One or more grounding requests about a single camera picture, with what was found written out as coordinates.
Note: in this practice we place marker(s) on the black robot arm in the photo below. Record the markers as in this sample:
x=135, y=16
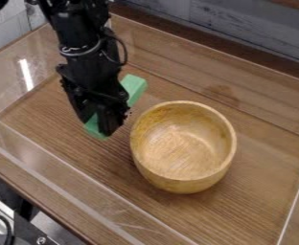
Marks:
x=78, y=22

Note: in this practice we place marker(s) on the clear acrylic tray wall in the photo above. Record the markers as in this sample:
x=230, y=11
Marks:
x=81, y=179

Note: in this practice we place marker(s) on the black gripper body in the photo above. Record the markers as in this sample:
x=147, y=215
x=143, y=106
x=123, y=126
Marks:
x=90, y=72

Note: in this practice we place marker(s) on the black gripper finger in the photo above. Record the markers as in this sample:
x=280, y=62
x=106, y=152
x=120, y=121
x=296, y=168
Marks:
x=84, y=105
x=111, y=114

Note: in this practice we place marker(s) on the black metal bracket with bolt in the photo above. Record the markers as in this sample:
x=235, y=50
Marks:
x=28, y=234

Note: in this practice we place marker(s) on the green rectangular block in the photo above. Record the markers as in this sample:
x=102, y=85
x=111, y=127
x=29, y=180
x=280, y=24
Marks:
x=135, y=85

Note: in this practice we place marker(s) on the brown wooden bowl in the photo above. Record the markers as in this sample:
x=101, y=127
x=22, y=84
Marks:
x=183, y=144

